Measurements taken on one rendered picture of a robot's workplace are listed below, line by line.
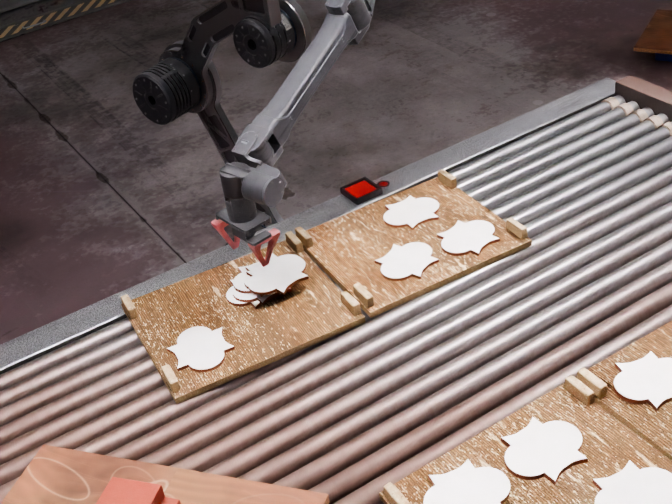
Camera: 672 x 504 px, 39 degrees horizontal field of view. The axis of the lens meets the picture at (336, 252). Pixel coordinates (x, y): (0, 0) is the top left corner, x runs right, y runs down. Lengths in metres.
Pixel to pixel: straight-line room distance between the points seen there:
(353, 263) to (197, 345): 0.39
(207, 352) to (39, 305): 2.02
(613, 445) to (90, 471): 0.85
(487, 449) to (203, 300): 0.72
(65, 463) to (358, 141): 3.09
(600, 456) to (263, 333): 0.70
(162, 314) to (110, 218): 2.25
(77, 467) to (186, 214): 2.63
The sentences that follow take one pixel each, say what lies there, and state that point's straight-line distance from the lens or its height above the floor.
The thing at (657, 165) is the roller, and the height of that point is 0.92.
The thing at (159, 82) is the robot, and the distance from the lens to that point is 3.02.
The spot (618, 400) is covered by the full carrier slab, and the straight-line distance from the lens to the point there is 1.73.
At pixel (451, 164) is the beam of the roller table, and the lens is 2.41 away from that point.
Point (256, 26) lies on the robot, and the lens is 2.64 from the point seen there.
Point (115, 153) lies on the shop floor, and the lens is 4.77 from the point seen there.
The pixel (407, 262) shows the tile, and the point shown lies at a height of 0.94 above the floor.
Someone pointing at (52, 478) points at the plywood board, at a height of 1.04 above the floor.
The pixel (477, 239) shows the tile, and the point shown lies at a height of 0.94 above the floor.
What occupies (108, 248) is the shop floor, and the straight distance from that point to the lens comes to 4.05.
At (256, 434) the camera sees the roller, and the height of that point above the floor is 0.91.
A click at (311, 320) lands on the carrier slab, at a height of 0.94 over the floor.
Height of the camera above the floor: 2.14
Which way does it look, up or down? 35 degrees down
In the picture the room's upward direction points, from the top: 8 degrees counter-clockwise
